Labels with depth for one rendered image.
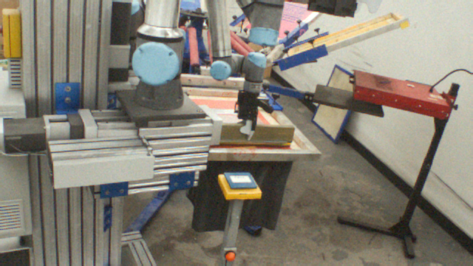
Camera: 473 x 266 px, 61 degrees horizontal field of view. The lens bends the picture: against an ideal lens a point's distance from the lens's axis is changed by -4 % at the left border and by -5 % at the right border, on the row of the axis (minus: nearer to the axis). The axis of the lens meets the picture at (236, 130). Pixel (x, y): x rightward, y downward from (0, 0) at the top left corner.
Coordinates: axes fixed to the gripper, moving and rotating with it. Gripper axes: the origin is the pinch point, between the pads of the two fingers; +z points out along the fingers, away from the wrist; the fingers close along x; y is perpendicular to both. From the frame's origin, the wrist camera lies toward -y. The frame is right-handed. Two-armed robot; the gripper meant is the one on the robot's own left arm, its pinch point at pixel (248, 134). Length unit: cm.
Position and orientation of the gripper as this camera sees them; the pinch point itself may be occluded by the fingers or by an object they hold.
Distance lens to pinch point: 178.7
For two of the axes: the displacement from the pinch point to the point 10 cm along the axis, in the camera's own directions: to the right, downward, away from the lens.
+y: -9.5, -0.2, -3.1
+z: -1.5, 9.1, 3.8
